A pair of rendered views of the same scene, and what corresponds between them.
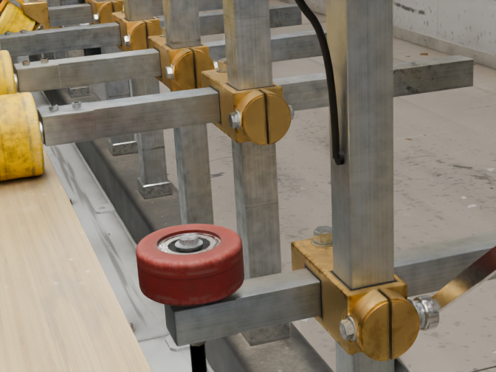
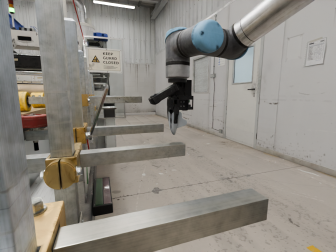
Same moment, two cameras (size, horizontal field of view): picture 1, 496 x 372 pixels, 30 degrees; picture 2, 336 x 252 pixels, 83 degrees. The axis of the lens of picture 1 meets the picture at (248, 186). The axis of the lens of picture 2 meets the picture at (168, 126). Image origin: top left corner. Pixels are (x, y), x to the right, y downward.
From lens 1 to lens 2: 0.40 m
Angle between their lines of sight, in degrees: 10
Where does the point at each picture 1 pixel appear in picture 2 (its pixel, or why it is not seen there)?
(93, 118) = (42, 98)
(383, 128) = (76, 87)
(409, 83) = (125, 100)
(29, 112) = (23, 94)
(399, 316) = (78, 133)
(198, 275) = (26, 120)
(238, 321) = (44, 136)
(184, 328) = (28, 136)
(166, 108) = not seen: hidden behind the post
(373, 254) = (75, 119)
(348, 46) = not seen: hidden behind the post
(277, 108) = (84, 97)
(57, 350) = not seen: outside the picture
